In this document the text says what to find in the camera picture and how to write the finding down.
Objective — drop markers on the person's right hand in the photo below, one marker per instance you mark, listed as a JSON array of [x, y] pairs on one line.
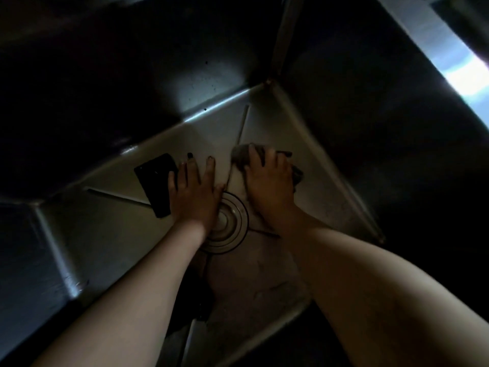
[[269, 187]]

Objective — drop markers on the person's left hand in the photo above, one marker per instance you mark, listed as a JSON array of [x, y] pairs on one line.
[[195, 198]]

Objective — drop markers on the black rectangular sponge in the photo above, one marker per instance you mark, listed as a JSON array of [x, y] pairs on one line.
[[156, 183]]

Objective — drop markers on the metal sink stopper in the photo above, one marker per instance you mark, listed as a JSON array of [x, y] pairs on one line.
[[229, 225]]

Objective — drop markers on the stainless steel double sink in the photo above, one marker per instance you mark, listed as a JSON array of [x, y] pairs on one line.
[[267, 286]]

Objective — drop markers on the black steel wool scourer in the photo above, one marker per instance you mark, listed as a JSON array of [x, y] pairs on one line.
[[191, 301]]

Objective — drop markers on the person's right forearm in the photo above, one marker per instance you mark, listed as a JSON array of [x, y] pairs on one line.
[[382, 294]]

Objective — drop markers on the person's left forearm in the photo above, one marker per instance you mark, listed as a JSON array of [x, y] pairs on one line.
[[122, 301]]

